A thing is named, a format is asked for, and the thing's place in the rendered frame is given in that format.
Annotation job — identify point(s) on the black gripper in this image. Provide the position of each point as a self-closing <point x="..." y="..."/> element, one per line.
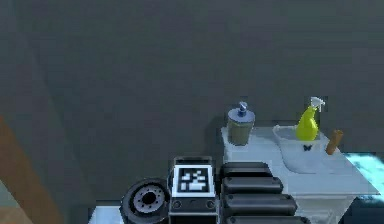
<point x="146" y="200"/>

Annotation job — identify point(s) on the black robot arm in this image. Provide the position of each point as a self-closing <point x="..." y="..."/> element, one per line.
<point x="253" y="196"/>

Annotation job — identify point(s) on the olive soap dispenser bottle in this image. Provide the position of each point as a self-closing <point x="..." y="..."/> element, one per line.
<point x="240" y="128"/>

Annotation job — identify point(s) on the white cloth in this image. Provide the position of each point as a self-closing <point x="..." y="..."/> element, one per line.
<point x="300" y="153"/>

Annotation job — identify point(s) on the yellow-green spray bottle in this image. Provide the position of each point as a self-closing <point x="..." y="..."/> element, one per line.
<point x="307" y="125"/>

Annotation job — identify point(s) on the white toilet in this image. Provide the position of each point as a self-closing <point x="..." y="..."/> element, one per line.
<point x="333" y="176"/>

